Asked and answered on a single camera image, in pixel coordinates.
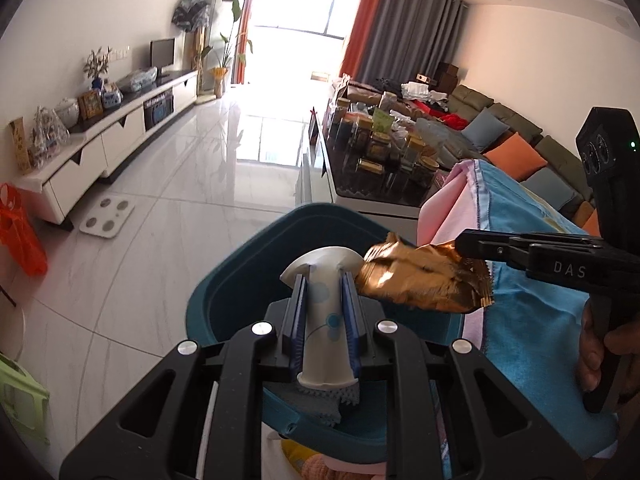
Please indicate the white bathroom scale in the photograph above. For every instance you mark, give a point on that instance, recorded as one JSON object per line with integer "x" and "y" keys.
{"x": 107, "y": 216}

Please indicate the white TV cabinet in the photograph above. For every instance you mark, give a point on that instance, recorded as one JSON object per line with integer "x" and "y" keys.
{"x": 100, "y": 145}

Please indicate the large orange cushion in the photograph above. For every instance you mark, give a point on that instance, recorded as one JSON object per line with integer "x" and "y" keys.
{"x": 515, "y": 156}

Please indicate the flowers in blue vase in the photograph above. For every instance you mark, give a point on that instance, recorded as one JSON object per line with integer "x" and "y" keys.
{"x": 97, "y": 67}

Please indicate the small orange cushion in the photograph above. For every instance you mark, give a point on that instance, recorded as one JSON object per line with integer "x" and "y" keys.
{"x": 587, "y": 220}

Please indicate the wooden picture frame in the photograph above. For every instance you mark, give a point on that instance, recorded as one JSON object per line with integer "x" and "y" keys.
{"x": 90, "y": 105}

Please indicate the grey curtain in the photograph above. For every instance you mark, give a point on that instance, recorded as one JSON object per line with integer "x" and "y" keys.
{"x": 415, "y": 30}

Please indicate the red cloth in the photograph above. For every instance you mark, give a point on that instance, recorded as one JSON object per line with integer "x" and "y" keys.
{"x": 447, "y": 117}

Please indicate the orange curtain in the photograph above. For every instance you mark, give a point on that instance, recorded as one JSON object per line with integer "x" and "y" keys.
{"x": 362, "y": 25}
{"x": 245, "y": 35}

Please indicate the dark glass coffee table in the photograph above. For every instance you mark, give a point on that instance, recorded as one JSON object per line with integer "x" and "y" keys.
{"x": 350, "y": 195}

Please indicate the olive green sofa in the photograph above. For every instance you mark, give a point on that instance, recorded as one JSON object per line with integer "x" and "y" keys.
{"x": 520, "y": 120}

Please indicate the wooden plaque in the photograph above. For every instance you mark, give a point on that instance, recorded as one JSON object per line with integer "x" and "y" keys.
{"x": 21, "y": 145}

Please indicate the light blue cushion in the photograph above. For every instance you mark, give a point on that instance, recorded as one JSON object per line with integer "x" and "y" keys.
{"x": 482, "y": 127}

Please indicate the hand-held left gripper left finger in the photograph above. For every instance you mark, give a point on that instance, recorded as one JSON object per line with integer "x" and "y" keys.
{"x": 300, "y": 310}

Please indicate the wall switch panel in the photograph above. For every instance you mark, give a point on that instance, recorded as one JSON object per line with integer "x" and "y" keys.
{"x": 120, "y": 53}

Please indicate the clear plastic bag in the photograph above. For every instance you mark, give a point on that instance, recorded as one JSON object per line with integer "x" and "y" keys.
{"x": 435, "y": 137}

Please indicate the grey-blue cushion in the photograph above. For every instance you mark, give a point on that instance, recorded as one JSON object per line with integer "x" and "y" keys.
{"x": 550, "y": 187}

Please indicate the black monitor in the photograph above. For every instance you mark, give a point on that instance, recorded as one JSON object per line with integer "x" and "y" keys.
{"x": 162, "y": 55}

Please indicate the yellow plant vase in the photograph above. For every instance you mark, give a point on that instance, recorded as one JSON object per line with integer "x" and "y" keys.
{"x": 220, "y": 82}

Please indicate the white paper cup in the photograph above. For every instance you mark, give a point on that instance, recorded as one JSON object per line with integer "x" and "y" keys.
{"x": 322, "y": 305}

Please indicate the person's right hand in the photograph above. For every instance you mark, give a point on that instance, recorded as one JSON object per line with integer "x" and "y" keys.
{"x": 589, "y": 350}

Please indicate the brown cardboard boxes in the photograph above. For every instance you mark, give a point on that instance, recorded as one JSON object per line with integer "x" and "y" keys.
{"x": 446, "y": 76}

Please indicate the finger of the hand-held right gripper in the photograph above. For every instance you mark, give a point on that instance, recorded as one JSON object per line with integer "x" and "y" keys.
{"x": 480, "y": 245}

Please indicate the pile of white clothes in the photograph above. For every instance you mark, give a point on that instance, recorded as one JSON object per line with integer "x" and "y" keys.
{"x": 422, "y": 92}

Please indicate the blue and white bowl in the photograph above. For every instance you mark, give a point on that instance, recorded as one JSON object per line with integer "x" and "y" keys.
{"x": 112, "y": 97}

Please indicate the gold foil snack wrapper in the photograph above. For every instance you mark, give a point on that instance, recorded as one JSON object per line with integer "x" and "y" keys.
{"x": 415, "y": 280}

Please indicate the tall green plant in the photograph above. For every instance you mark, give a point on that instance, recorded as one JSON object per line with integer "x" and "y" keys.
{"x": 232, "y": 35}

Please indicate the green packet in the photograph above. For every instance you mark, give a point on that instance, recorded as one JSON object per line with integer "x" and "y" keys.
{"x": 382, "y": 121}

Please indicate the black device with blue screen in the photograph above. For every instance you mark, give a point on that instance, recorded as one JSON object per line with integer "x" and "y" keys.
{"x": 158, "y": 111}

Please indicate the glass sailboat ornament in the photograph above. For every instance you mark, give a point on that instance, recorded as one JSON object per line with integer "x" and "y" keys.
{"x": 50, "y": 135}

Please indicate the orange plastic bag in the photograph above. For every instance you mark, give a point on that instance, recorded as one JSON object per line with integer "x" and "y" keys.
{"x": 20, "y": 240}

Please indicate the covered standing fan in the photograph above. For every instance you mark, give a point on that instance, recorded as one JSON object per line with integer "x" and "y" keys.
{"x": 190, "y": 12}

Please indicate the blue towel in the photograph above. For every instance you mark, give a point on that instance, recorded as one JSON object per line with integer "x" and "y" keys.
{"x": 530, "y": 340}

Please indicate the plastic-wrapped bundle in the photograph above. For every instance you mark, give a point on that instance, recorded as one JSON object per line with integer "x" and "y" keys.
{"x": 137, "y": 81}

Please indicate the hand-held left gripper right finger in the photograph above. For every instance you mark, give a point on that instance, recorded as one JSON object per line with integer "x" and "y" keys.
{"x": 348, "y": 305}

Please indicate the pink towel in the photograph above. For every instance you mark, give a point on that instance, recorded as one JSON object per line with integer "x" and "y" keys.
{"x": 445, "y": 205}

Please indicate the teal plastic bin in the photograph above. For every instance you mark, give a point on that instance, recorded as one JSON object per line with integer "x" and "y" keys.
{"x": 240, "y": 270}

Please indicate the group of glass jars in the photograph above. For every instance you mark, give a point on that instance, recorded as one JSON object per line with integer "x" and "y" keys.
{"x": 390, "y": 150}

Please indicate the white ceramic jar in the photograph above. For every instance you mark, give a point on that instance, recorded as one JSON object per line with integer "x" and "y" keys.
{"x": 66, "y": 112}

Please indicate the pink and yellow cloth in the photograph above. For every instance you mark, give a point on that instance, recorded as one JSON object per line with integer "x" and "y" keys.
{"x": 310, "y": 462}

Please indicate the green plastic stool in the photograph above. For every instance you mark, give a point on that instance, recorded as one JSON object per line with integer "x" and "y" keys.
{"x": 22, "y": 395}

